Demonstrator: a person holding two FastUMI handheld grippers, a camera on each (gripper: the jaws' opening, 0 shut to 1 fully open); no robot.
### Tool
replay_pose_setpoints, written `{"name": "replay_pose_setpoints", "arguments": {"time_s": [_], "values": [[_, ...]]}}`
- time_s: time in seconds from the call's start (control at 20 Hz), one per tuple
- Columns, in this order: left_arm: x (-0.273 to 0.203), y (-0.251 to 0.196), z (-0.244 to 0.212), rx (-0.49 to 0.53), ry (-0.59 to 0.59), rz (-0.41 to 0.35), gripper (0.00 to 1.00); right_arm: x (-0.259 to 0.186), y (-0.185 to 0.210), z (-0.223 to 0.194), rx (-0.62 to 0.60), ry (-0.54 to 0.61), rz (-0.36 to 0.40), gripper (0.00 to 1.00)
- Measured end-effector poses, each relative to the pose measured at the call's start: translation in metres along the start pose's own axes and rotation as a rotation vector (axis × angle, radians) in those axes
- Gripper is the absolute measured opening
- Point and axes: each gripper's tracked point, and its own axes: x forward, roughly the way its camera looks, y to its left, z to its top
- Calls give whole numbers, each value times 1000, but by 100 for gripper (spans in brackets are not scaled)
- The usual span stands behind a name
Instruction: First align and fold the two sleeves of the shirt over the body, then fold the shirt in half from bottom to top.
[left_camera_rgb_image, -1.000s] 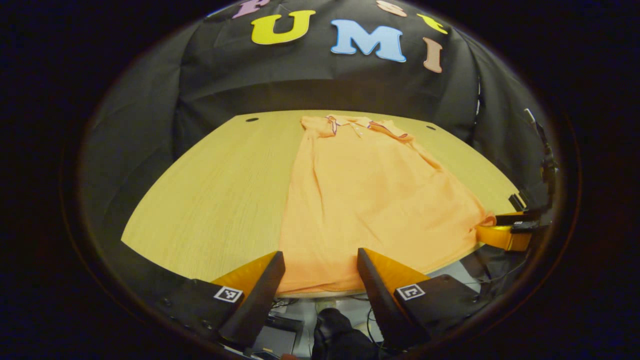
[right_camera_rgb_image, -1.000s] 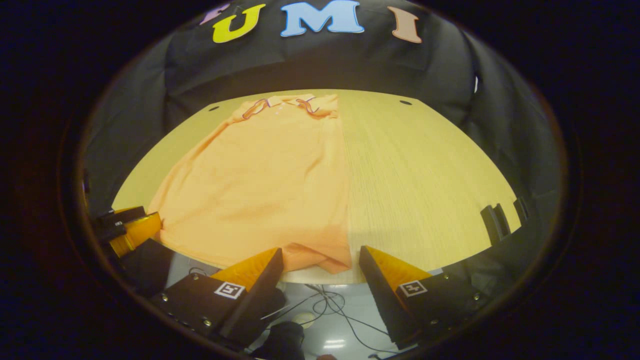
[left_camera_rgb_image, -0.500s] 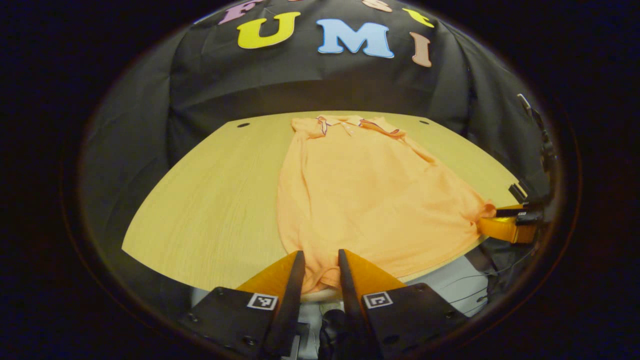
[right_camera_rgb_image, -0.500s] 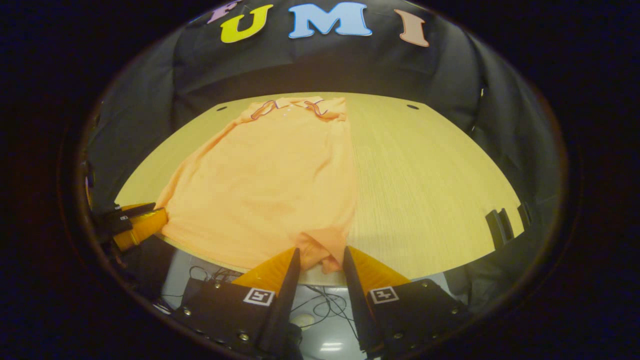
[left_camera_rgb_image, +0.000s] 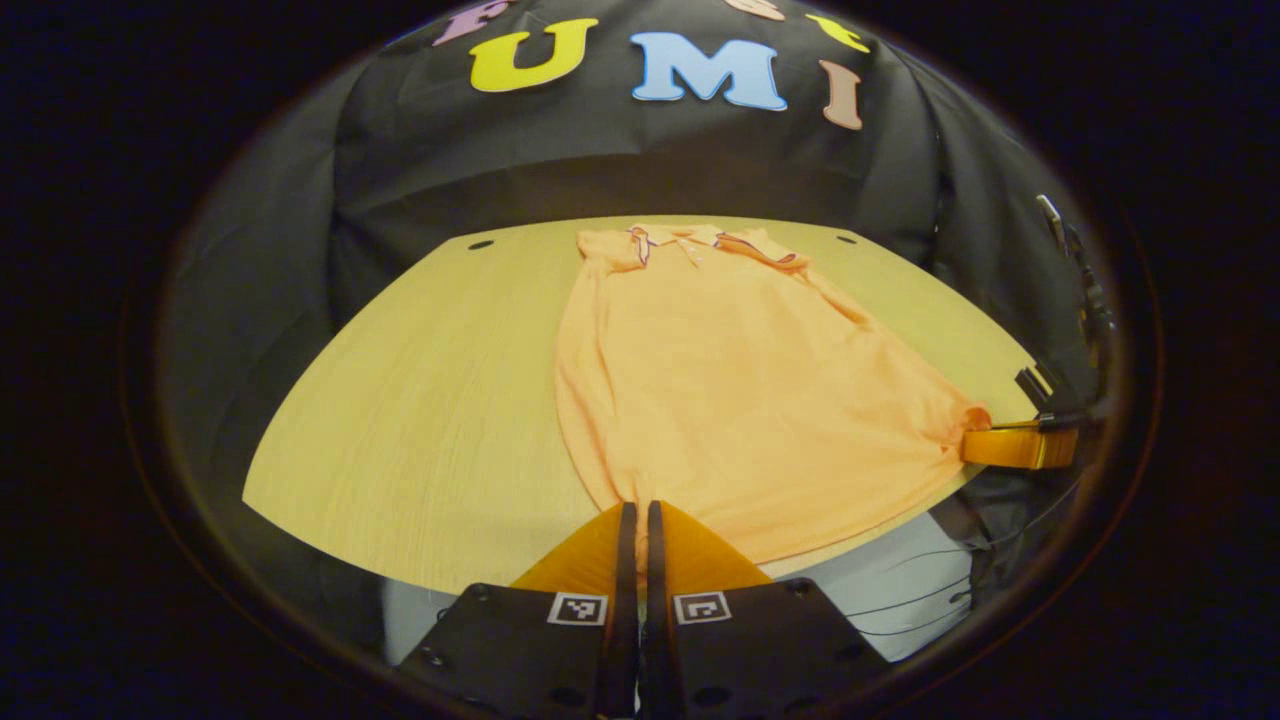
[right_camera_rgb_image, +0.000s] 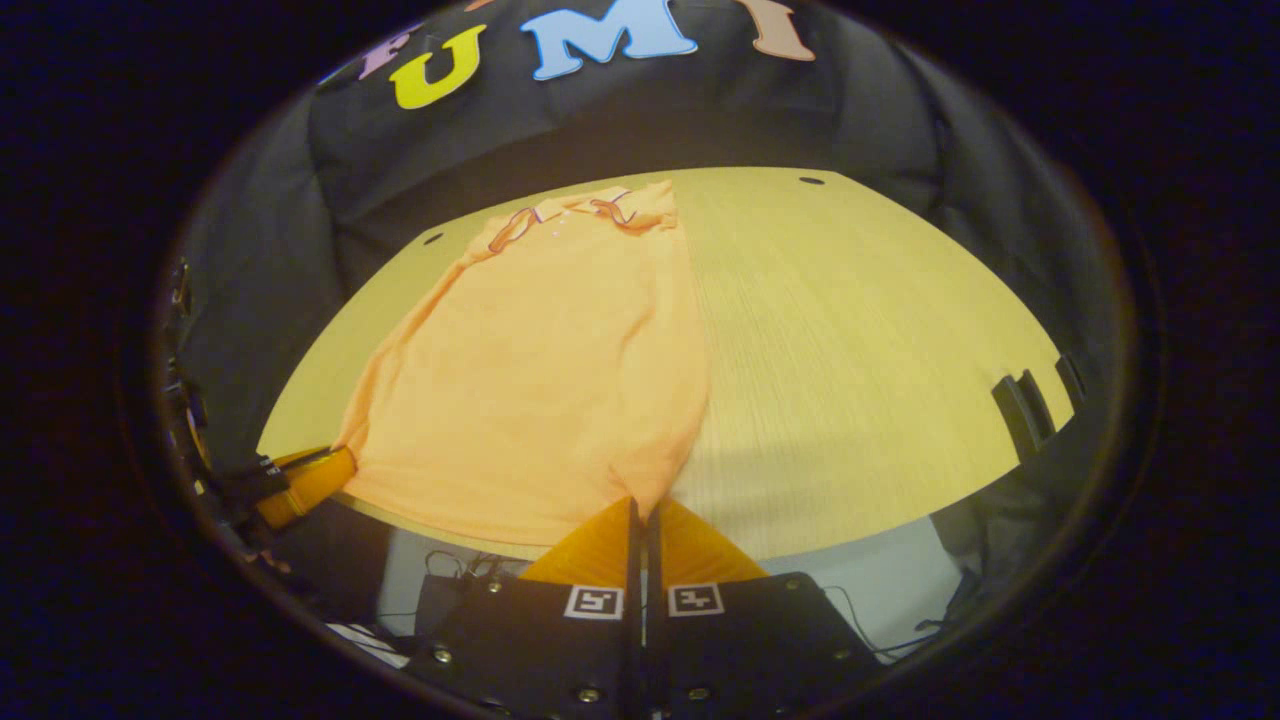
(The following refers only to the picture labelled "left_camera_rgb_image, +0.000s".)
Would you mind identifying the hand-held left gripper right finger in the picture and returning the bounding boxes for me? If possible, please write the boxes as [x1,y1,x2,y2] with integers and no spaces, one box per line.
[645,500,891,720]

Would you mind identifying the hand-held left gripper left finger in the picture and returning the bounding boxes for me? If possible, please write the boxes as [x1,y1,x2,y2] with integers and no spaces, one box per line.
[395,502,639,720]

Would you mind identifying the orange T-shirt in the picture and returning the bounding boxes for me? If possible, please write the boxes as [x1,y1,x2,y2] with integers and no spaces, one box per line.
[553,224,993,566]

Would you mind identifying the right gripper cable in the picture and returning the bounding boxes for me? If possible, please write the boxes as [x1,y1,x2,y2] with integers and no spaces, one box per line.
[845,480,1086,641]

